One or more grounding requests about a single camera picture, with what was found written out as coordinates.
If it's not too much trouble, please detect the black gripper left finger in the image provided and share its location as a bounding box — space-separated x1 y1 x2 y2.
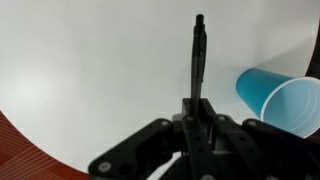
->
88 98 219 180

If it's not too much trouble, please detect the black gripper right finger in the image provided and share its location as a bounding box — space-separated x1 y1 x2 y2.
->
199 98 320 180

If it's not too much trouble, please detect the black pen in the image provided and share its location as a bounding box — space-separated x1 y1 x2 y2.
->
189 13 208 102

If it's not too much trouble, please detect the blue plastic cup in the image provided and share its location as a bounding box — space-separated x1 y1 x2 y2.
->
235 67 320 140

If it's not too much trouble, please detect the orange patterned corner sofa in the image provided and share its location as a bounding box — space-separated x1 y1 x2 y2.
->
0 109 92 180

